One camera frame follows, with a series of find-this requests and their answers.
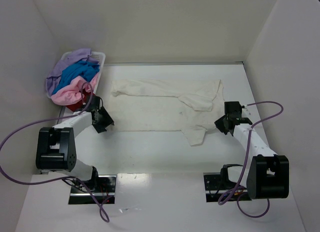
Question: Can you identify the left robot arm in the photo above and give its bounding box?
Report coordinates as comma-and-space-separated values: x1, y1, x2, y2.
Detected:
35, 95, 115, 189

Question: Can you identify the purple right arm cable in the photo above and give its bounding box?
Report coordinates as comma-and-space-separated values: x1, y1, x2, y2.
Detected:
217, 101, 285, 218

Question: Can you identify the blue t shirt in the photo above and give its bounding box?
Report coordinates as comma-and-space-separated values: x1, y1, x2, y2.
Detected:
52, 60, 100, 95

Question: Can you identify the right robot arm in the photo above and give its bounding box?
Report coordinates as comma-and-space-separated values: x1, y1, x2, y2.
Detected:
214, 101, 289, 205

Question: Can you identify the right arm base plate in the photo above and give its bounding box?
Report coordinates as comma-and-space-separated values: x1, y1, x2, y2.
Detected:
203, 172, 251, 203

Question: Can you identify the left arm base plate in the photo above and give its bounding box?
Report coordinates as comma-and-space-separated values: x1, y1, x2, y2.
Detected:
68, 175, 117, 205

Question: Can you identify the pink t shirt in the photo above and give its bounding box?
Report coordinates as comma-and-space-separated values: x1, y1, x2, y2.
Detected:
50, 72, 101, 106

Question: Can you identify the dark red t shirt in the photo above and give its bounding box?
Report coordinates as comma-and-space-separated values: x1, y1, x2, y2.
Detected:
66, 91, 100, 112

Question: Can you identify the lavender t shirt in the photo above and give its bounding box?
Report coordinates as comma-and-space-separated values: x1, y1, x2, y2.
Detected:
45, 48, 99, 97

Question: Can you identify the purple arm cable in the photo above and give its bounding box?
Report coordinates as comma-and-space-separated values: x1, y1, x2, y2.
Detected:
0, 81, 110, 223
217, 101, 285, 218

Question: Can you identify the white plastic laundry basket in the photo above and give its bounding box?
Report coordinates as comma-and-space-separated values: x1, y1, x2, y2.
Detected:
45, 50, 107, 98

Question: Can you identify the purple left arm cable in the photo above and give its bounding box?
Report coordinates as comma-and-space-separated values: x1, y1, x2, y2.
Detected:
0, 81, 110, 223

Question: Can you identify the white t shirt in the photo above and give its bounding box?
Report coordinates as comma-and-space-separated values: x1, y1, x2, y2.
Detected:
107, 79, 225, 146

